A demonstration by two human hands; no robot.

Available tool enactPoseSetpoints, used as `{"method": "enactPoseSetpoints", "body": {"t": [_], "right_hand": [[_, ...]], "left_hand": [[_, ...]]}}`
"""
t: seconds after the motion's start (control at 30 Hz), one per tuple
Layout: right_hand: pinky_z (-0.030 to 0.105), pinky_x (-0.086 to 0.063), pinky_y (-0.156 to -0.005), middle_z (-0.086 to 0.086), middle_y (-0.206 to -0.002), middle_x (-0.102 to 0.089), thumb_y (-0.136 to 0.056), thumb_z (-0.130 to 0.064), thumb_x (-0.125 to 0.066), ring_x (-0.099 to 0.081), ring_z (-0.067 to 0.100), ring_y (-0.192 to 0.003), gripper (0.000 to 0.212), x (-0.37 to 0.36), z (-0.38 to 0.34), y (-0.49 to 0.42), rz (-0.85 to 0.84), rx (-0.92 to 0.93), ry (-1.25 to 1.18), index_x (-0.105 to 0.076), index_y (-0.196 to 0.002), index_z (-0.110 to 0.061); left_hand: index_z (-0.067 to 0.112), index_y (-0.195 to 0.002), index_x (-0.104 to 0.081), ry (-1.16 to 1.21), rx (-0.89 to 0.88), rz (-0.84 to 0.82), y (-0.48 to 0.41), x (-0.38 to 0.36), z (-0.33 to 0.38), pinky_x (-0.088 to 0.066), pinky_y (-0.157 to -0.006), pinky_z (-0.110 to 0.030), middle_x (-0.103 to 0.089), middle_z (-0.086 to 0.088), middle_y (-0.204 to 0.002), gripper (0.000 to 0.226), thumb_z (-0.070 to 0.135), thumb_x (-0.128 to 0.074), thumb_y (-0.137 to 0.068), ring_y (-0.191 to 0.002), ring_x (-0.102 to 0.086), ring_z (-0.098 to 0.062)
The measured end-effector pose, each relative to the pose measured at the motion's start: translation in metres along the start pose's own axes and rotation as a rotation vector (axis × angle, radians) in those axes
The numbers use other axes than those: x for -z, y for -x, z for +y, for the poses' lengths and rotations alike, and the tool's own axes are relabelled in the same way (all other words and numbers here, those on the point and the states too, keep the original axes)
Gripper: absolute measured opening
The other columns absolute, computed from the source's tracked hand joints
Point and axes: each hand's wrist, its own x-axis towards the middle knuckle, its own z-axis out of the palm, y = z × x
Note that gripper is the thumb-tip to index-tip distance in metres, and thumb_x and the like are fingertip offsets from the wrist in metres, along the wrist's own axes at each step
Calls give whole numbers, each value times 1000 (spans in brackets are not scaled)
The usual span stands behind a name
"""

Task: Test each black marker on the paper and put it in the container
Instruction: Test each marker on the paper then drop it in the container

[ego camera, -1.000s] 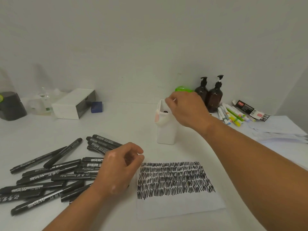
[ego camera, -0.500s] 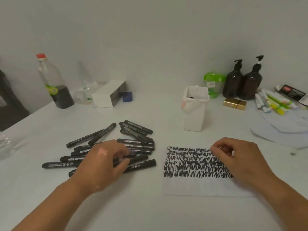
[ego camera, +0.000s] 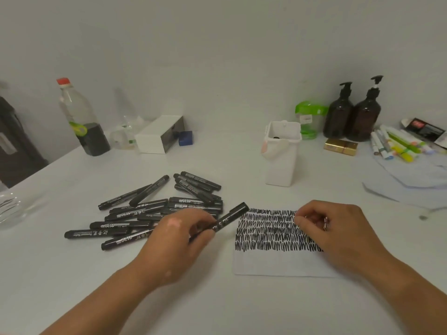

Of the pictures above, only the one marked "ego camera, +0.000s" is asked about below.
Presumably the clear jar with green lid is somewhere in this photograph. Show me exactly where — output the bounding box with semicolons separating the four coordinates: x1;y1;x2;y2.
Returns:
295;100;330;141

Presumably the person's left hand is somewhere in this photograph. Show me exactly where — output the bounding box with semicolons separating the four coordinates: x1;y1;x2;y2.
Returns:
134;207;217;288

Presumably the black and red cardboard box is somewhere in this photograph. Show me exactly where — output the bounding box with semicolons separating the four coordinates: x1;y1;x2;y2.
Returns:
400;117;447;150

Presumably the white cable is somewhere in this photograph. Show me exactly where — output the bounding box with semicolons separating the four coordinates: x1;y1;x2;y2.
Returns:
419;205;447;221

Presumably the white box with grey front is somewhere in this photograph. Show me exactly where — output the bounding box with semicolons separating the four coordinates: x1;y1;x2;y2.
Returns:
134;114;186;154

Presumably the small gold box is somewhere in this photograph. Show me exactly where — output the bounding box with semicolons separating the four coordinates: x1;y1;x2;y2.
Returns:
323;137;359;157

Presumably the dark fabric bag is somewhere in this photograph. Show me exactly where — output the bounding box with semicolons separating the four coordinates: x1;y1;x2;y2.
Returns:
0;95;49;189

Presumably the person's right hand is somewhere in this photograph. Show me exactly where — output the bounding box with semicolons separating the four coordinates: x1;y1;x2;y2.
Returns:
294;200;395;276

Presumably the clear bottle with dark liquid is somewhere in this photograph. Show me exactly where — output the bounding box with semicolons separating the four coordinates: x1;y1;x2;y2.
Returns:
56;77;112;157

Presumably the person's left forearm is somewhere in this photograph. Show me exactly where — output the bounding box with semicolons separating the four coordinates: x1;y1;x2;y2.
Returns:
38;261;154;335

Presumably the bunch of pastel highlighter pens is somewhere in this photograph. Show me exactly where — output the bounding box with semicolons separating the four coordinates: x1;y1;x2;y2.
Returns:
369;124;433;163

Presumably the pile of black markers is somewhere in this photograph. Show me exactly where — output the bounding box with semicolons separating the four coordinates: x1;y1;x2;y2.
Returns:
64;170;224;251

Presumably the pile of loose white sheets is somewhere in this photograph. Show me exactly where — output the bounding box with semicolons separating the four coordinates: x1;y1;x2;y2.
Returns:
362;149;447;210

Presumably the white plastic container with handle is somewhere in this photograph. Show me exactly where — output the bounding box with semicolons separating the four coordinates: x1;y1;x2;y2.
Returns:
261;120;303;188

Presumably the white paper with black scribbles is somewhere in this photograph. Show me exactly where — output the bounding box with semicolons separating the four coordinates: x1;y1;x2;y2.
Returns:
232;207;341;279

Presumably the clear plastic container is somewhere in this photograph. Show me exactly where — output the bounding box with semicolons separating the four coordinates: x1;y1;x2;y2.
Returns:
0;186;39;229

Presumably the brown pump bottle white neck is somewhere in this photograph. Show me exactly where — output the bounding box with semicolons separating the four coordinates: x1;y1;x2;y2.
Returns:
345;75;384;142

